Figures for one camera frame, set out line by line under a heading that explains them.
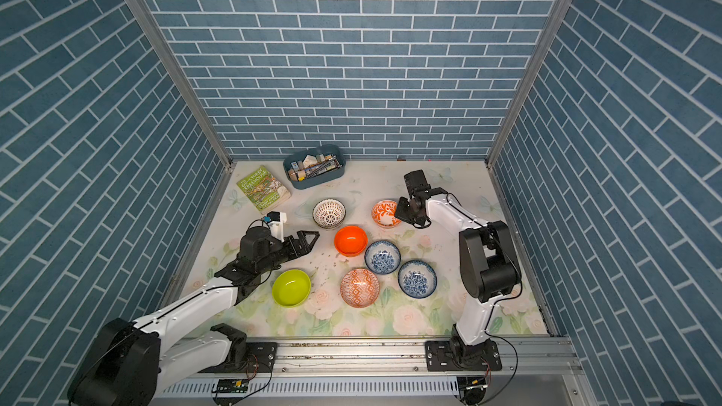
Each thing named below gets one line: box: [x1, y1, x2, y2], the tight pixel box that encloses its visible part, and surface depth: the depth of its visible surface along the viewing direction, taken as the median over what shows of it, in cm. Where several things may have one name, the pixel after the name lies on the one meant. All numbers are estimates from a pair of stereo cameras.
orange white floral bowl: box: [371, 199, 402, 229], surface depth 101 cm
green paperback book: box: [236, 164, 292, 216], surface depth 110 cm
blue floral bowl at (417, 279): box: [397, 259, 438, 299], surface depth 88 cm
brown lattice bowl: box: [312, 197, 347, 230], surface depth 101 cm
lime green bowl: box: [271, 268, 312, 308], surface depth 86 cm
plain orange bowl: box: [333, 224, 368, 258], surface depth 96 cm
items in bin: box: [287, 154, 344, 182], surface depth 118 cm
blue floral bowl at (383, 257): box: [364, 239, 402, 275], surface depth 93 cm
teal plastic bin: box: [282, 144, 346, 190], surface depth 118 cm
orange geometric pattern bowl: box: [339, 267, 380, 309], surface depth 86 cm
